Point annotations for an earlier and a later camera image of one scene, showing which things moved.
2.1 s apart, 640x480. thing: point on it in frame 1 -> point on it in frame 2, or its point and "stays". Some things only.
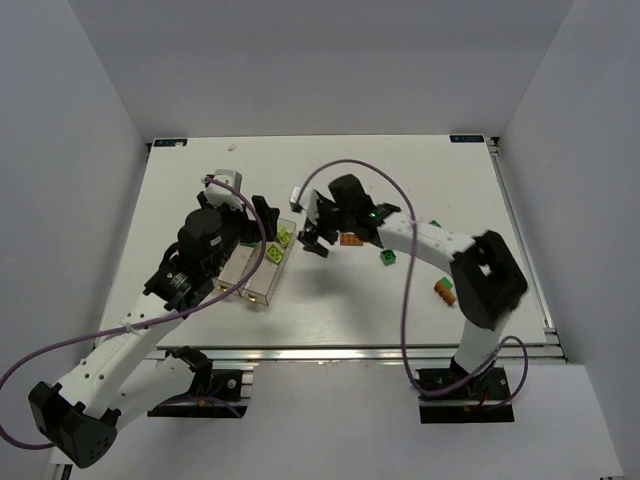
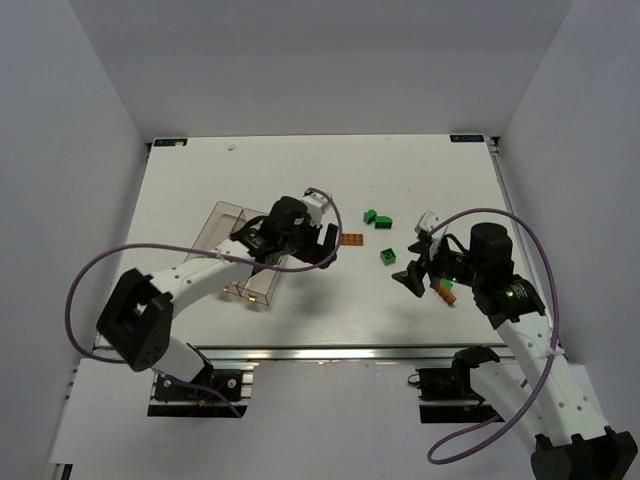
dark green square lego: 388,257 stays
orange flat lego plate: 350,239 stays
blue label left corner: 173,142 stays
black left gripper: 248,220 -> 314,244
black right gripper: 323,220 -> 429,261
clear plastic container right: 260,287 stays
